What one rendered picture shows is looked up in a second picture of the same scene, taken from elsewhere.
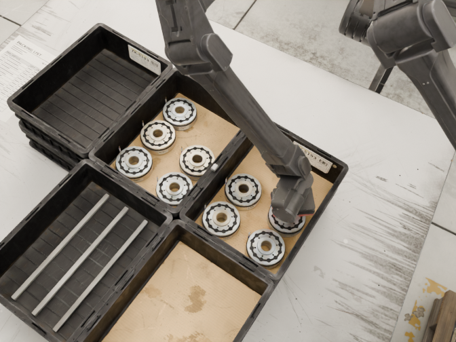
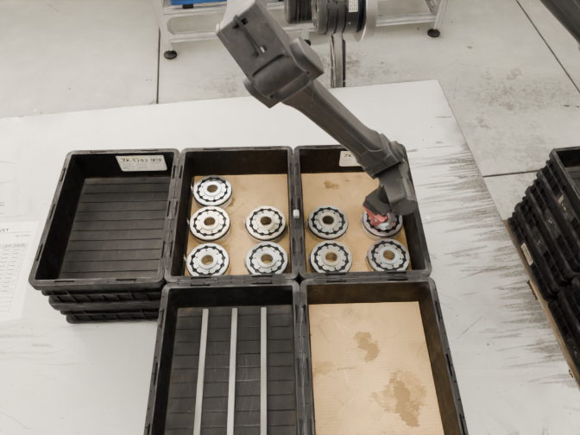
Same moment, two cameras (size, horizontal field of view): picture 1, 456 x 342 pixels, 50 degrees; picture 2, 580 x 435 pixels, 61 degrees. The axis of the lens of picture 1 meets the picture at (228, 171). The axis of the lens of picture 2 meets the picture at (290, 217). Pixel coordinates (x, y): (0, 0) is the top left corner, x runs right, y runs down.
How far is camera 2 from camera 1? 41 cm
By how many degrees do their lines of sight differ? 16
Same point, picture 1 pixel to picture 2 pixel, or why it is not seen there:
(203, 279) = (358, 323)
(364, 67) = not seen: hidden behind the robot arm
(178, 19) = (257, 39)
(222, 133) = (264, 187)
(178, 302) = (354, 359)
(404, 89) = not seen: hidden behind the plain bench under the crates
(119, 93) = (136, 210)
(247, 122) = (347, 126)
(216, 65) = (314, 71)
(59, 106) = (82, 259)
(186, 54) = (280, 74)
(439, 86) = not seen: outside the picture
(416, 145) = (415, 109)
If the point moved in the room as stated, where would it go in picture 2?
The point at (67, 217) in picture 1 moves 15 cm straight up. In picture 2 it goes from (181, 358) to (167, 333)
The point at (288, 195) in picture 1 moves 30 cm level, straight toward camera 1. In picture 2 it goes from (401, 185) to (460, 315)
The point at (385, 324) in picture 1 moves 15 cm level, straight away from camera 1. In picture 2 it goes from (511, 261) to (521, 222)
